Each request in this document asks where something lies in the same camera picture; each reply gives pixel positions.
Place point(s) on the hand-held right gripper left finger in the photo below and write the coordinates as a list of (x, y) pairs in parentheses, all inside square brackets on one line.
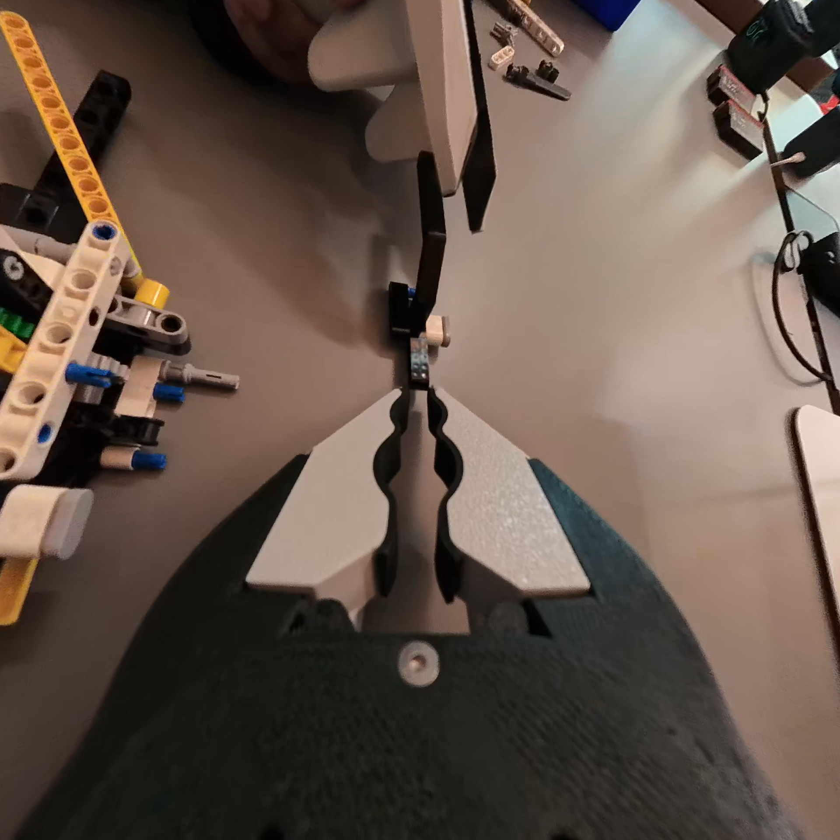
[(328, 512)]

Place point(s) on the yellow black lego model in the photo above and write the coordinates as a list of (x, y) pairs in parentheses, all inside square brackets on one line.
[(65, 315)]

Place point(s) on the white book stand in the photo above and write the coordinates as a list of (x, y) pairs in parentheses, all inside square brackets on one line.
[(823, 499)]

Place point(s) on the small grey lego pin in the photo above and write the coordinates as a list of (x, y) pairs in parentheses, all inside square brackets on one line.
[(504, 29)]

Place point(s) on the small white lego connector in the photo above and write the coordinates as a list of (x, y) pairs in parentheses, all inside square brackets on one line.
[(503, 58)]

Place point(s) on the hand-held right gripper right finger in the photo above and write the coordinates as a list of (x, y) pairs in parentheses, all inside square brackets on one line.
[(512, 525)]

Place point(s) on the blue plastic bin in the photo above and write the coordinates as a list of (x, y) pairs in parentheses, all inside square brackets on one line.
[(607, 13)]

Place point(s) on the black flat case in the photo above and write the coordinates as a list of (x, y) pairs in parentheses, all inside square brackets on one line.
[(817, 144)]

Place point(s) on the black box with red stripe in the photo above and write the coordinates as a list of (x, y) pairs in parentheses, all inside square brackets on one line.
[(738, 128), (725, 85)]

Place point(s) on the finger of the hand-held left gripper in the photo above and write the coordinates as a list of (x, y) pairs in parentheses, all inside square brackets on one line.
[(439, 79)]

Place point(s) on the small lego subassembly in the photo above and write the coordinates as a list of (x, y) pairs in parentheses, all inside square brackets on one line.
[(430, 262)]

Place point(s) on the black lego connector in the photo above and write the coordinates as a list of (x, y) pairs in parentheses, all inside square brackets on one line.
[(548, 85)]

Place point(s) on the black charger block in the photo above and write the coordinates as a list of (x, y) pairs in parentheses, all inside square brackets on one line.
[(774, 39)]

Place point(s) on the tan lego beam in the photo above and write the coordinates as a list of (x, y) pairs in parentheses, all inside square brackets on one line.
[(541, 29)]

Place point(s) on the person's left hand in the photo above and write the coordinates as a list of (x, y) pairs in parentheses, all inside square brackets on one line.
[(275, 33)]

